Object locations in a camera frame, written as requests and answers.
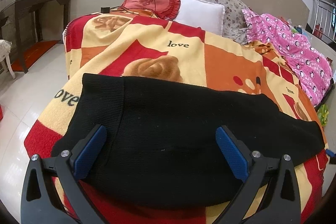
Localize beige upholstered chair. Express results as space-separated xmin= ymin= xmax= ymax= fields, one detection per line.
xmin=0 ymin=39 xmax=16 ymax=79

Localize steel stair railing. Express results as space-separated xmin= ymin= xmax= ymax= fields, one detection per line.
xmin=305 ymin=0 xmax=335 ymax=50

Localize red ruffled cushion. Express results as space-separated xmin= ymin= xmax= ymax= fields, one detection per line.
xmin=122 ymin=0 xmax=181 ymax=20

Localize dark wooden console table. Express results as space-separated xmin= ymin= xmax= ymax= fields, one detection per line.
xmin=1 ymin=0 xmax=70 ymax=73

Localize white pillow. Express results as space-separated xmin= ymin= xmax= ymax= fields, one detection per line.
xmin=174 ymin=0 xmax=225 ymax=36

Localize red orange love blanket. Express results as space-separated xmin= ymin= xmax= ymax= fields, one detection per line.
xmin=24 ymin=13 xmax=330 ymax=224

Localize red floor mat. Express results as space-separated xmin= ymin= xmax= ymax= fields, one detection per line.
xmin=23 ymin=40 xmax=59 ymax=69

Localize pink penguin blanket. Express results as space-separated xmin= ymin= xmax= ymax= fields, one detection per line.
xmin=242 ymin=9 xmax=332 ymax=106

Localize grey floral quilt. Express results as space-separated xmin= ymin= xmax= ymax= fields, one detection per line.
xmin=158 ymin=0 xmax=253 ymax=46

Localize black knit pants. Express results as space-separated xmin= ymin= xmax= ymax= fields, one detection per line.
xmin=51 ymin=73 xmax=325 ymax=208

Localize small black charger box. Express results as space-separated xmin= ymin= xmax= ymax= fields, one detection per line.
xmin=100 ymin=7 xmax=110 ymax=14

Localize green patterned cloth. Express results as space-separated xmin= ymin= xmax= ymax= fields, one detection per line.
xmin=317 ymin=104 xmax=329 ymax=127

